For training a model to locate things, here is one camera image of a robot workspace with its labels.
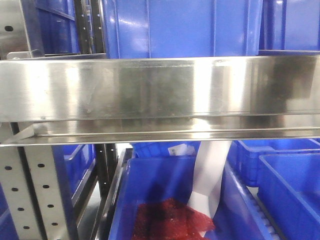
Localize stainless steel shelf beam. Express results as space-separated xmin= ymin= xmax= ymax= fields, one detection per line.
xmin=0 ymin=55 xmax=320 ymax=146

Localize large blue crate upper shelf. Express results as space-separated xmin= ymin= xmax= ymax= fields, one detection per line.
xmin=102 ymin=0 xmax=263 ymax=59

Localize perforated steel shelf upright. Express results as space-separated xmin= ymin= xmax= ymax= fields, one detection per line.
xmin=0 ymin=122 xmax=78 ymax=240

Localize blue crate behind right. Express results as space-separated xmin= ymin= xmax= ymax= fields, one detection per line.
xmin=228 ymin=138 xmax=320 ymax=188

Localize blue crate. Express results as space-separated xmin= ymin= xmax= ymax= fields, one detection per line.
xmin=62 ymin=144 xmax=96 ymax=196
xmin=259 ymin=0 xmax=320 ymax=51
xmin=108 ymin=156 xmax=273 ymax=240
xmin=228 ymin=138 xmax=320 ymax=188
xmin=35 ymin=0 xmax=80 ymax=55
xmin=257 ymin=153 xmax=320 ymax=240

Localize blue crate lower left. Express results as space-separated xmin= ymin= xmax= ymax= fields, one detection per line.
xmin=62 ymin=144 xmax=96 ymax=196

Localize red mesh bag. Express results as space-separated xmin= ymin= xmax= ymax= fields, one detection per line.
xmin=131 ymin=198 xmax=216 ymax=240

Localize blue crate lower centre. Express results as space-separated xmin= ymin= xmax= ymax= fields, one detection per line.
xmin=108 ymin=156 xmax=273 ymax=240

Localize blue crate upper left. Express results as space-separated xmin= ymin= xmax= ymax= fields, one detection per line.
xmin=35 ymin=0 xmax=80 ymax=55

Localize blue crate lower right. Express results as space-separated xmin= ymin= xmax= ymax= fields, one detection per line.
xmin=257 ymin=153 xmax=320 ymax=240

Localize blue crate upper right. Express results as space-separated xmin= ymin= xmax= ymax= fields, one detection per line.
xmin=259 ymin=0 xmax=320 ymax=51

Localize black perforated rack post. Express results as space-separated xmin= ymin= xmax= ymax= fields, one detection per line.
xmin=73 ymin=0 xmax=106 ymax=54

